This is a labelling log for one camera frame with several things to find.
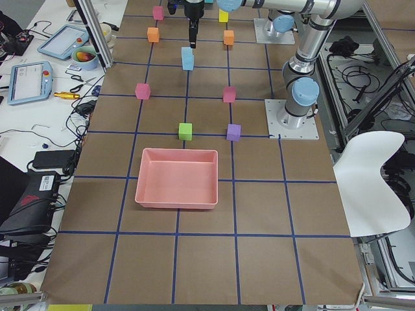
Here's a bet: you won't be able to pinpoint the pink foam block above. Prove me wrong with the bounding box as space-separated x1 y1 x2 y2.
222 86 237 103
135 83 151 100
152 6 164 21

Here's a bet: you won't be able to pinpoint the orange foam block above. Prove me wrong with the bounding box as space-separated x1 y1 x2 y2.
147 27 160 43
223 30 235 46

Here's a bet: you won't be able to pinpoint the blue teach pendant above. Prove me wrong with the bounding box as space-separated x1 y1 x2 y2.
7 61 53 106
37 25 89 60

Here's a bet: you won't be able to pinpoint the green foam block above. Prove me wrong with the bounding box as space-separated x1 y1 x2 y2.
178 122 193 141

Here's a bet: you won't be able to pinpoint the white chair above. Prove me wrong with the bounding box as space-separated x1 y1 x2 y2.
333 131 410 237

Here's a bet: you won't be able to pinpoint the black power adapter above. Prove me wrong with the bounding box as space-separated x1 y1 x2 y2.
32 150 75 169

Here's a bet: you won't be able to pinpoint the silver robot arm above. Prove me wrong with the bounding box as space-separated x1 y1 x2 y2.
263 9 294 38
217 0 363 130

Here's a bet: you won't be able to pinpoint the scissors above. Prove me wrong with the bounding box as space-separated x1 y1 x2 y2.
69 75 95 93

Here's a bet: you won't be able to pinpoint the bowl with yellow lemon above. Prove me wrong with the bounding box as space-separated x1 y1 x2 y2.
100 23 115 48

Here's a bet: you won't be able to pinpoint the pink plastic tray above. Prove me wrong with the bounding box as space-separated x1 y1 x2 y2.
135 148 219 210

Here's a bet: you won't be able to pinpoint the blue bowl with fruit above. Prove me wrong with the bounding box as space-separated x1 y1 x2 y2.
71 46 99 71

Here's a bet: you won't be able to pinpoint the light blue foam block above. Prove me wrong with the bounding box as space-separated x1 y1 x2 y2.
182 58 195 71

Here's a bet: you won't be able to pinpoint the yellow foam block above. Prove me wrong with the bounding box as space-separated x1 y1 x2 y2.
219 9 229 23

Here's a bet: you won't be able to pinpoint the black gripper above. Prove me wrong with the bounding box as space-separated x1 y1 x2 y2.
167 0 205 49

